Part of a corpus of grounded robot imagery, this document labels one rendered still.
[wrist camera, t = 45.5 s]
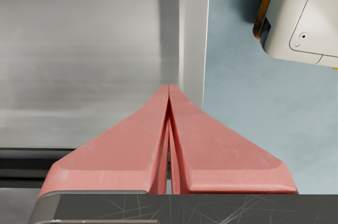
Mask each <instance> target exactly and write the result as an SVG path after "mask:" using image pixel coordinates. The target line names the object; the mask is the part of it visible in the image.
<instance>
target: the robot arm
mask: <svg viewBox="0 0 338 224"><path fill-rule="evenodd" d="M168 151H170V167H171V184H172V194H166V184H167V168H168ZM27 224H338V194H299V192H298V189H297V187H296V185H295V182H294V180H293V177H292V175H291V173H290V170H289V168H288V167H287V165H286V164H285V163H284V162H283V161H281V160H279V159H278V158H276V157H275V156H273V155H272V154H270V153H268V152H267V151H265V150H264V149H262V148H260V147H259V146H257V145H256V144H254V143H253V142H251V141H249V140H248V139H246V138H245V137H243V136H241V135H240V134H238V133H237V132H235V131H234V130H232V129H230V128H229V127H227V126H226V125H224V124H223V123H221V122H219V121H218V120H216V119H214V118H213V117H211V116H210V115H208V114H207V113H205V112H203V111H202V110H200V109H199V108H197V107H196V106H195V105H194V104H193V103H192V102H191V101H190V100H189V99H188V98H187V96H186V95H185V94H184V93H183V92H182V91H181V90H180V89H179V87H178V86H177V85H175V84H170V85H162V86H161V87H160V88H159V89H158V90H157V91H156V92H155V94H154V95H153V96H152V97H151V98H150V99H149V100H148V101H147V103H146V104H145V105H144V106H143V107H141V108H140V109H139V110H137V111H135V112H134V113H132V114H131V115H129V116H128V117H126V118H124V119H123V120H121V121H120V122H118V123H116V124H115V125H113V126H112V127H110V128H109V129H107V130H105V131H104V132H102V133H101V134H99V135H98V136H96V137H94V138H93V139H91V140H90V141H88V142H87V143H85V144H83V145H82V146H80V147H79V148H77V149H76V150H74V151H72V152H71V153H69V154H68V155H66V156H65V157H63V158H61V159H60V160H58V161H57V162H55V163H54V164H53V165H52V166H51V168H50V170H49V171H48V174H47V176H46V179H45V181H44V183H43V186H42V188H41V191H40V193H39V196H38V198H37V201H36V203H35V206H34V208H33V210H32V213H31V215H30V218H29V220H28V222H27Z"/></svg>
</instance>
